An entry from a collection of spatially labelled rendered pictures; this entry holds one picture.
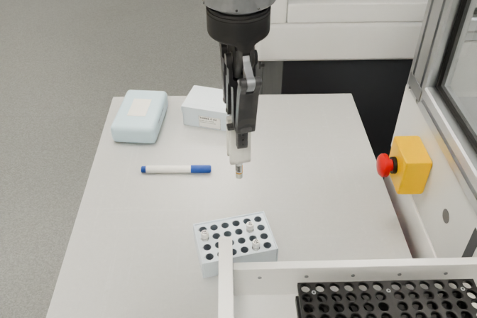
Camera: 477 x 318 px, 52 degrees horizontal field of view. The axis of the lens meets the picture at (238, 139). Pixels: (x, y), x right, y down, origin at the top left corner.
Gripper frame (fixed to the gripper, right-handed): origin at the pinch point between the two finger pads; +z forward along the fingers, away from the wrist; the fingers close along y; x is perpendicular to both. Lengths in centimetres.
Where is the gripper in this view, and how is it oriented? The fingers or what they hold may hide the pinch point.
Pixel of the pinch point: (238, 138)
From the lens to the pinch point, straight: 69.3
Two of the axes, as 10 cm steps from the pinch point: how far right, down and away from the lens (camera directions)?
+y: 2.4, 6.1, -7.6
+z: 0.0, 7.8, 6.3
